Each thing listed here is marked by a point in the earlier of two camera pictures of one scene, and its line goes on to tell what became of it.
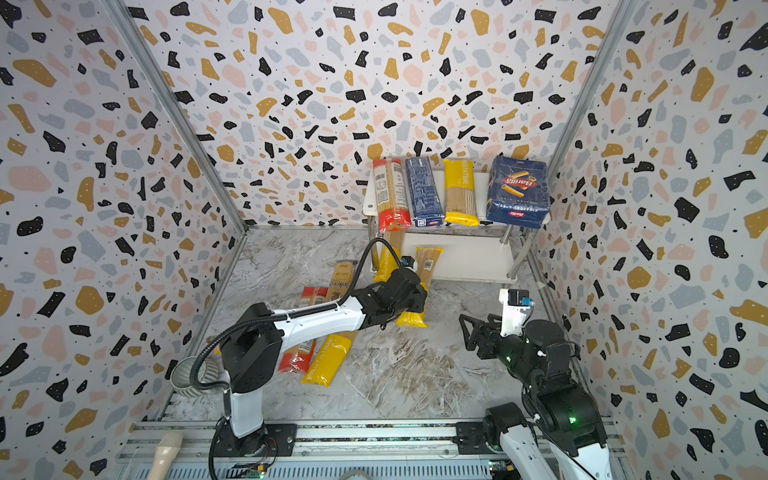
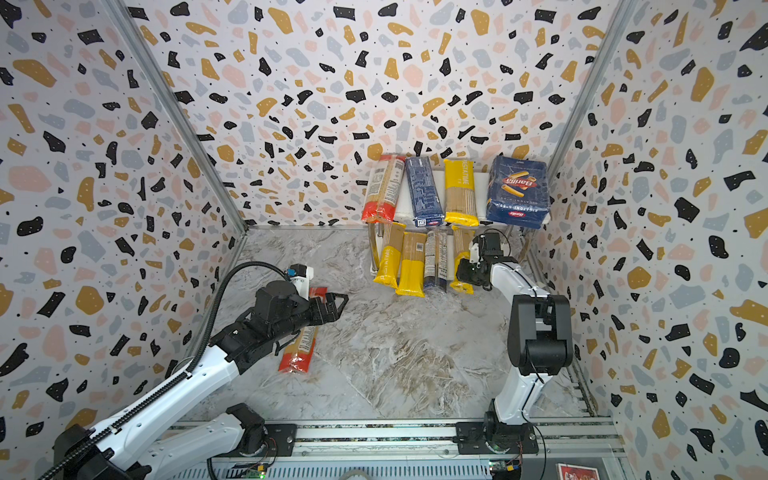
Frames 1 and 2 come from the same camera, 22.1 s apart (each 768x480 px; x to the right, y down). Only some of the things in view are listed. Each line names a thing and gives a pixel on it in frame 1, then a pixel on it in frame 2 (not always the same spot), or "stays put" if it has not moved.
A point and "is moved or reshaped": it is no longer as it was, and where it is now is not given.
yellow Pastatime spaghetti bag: x=459 y=192 stays put
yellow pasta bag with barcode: x=329 y=354 to x=463 y=237
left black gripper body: x=415 y=302 to x=303 y=314
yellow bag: x=387 y=262 stays put
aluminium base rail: x=336 y=452 stays put
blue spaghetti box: x=426 y=202 stays put
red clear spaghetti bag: x=391 y=195 is moved or reshaped
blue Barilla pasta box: x=518 y=192 stays put
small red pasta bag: x=296 y=355 stays put
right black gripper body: x=489 y=334 to x=468 y=270
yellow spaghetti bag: x=426 y=263 is moved or reshaped
